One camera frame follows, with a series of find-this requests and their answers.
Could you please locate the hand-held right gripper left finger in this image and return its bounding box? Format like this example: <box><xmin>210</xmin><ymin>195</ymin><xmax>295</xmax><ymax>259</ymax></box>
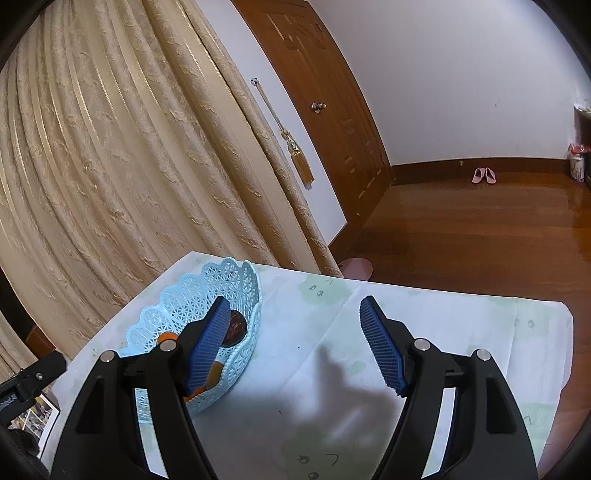
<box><xmin>48</xmin><ymin>296</ymin><xmax>232</xmax><ymax>480</ymax></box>

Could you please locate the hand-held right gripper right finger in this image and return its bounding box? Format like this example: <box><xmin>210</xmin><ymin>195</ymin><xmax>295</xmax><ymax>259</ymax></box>
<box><xmin>359</xmin><ymin>296</ymin><xmax>539</xmax><ymax>480</ymax></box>

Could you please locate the white patterned bin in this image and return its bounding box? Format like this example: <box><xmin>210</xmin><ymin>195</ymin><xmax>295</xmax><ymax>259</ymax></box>
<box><xmin>569</xmin><ymin>143</ymin><xmax>591</xmax><ymax>182</ymax></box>

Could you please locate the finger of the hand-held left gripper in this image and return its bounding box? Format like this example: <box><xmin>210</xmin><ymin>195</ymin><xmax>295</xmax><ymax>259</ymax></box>
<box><xmin>14</xmin><ymin>351</ymin><xmax>68</xmax><ymax>394</ymax></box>

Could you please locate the white printed tablecloth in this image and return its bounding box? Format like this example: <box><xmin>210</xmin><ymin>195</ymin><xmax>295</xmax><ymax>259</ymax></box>
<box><xmin>37</xmin><ymin>250</ymin><xmax>573</xmax><ymax>480</ymax></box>

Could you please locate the large dark water chestnut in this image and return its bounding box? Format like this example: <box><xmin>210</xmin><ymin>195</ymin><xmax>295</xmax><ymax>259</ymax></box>
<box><xmin>221</xmin><ymin>310</ymin><xmax>247</xmax><ymax>347</ymax></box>

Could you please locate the light blue plastic basket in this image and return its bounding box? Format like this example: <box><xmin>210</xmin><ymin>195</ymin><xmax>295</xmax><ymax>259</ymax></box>
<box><xmin>119</xmin><ymin>258</ymin><xmax>262</xmax><ymax>424</ymax></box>

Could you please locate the wide beige curtain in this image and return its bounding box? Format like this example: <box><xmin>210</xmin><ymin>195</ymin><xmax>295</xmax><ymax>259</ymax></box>
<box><xmin>0</xmin><ymin>0</ymin><xmax>345</xmax><ymax>361</ymax></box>

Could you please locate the pink round stool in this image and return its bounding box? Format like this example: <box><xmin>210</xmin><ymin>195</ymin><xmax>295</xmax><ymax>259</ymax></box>
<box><xmin>338</xmin><ymin>257</ymin><xmax>374</xmax><ymax>281</ymax></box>

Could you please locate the beige curtain tassel tieback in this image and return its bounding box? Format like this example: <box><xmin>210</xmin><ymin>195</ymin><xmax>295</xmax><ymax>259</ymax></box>
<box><xmin>250</xmin><ymin>78</ymin><xmax>315</xmax><ymax>190</ymax></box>

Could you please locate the narrow beige curtain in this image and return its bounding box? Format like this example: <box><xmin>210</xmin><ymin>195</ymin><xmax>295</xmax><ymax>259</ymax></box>
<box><xmin>0</xmin><ymin>314</ymin><xmax>40</xmax><ymax>381</ymax></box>

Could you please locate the brown wooden door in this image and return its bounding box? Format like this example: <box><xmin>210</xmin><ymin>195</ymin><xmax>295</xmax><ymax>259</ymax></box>
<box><xmin>231</xmin><ymin>0</ymin><xmax>393</xmax><ymax>217</ymax></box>

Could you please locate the large orange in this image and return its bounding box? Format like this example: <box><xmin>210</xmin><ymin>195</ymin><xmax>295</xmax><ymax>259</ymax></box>
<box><xmin>182</xmin><ymin>361</ymin><xmax>225</xmax><ymax>403</ymax></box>

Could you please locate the photo desk calendar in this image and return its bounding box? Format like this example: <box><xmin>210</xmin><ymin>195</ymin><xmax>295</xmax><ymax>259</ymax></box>
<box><xmin>18</xmin><ymin>394</ymin><xmax>62</xmax><ymax>450</ymax></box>

